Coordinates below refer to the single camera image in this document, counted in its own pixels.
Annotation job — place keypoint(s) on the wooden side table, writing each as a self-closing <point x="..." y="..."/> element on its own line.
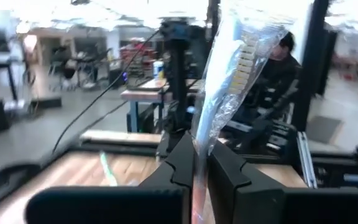
<point x="141" y="95"/>

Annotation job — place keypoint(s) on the black upright rig post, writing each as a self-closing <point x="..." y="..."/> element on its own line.
<point x="309" y="77"/>
<point x="213" y="18"/>

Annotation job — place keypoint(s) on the person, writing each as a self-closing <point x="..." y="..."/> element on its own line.
<point x="278" y="77"/>

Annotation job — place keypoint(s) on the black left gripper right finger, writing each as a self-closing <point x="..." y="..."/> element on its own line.
<point x="275" y="208"/>

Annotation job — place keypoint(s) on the orange toothbrush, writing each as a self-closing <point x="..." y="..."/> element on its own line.
<point x="225" y="93"/>

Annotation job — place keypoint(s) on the green toothbrush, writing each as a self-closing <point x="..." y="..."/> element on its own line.
<point x="107" y="169"/>

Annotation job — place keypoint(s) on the silver metal rail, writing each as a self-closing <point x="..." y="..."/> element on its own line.
<point x="306" y="161"/>

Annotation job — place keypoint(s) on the blue white canister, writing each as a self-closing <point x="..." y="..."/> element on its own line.
<point x="158" y="70"/>

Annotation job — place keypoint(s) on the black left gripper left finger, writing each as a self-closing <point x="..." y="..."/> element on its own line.
<point x="120" y="205"/>

